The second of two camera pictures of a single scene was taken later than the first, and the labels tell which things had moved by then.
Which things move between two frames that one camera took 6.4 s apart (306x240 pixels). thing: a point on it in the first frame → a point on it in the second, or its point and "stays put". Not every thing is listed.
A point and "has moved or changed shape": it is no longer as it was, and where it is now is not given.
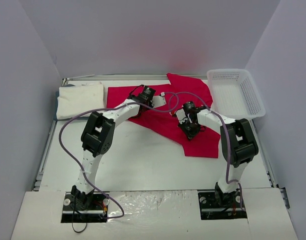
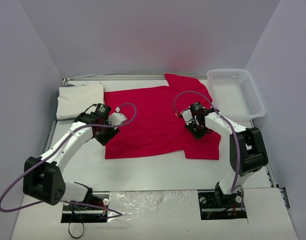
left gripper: x=141 y=109 → x=108 y=136
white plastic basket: x=234 y=93 stays put
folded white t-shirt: x=75 y=100 stays put
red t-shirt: x=178 y=89 has moved or changed shape
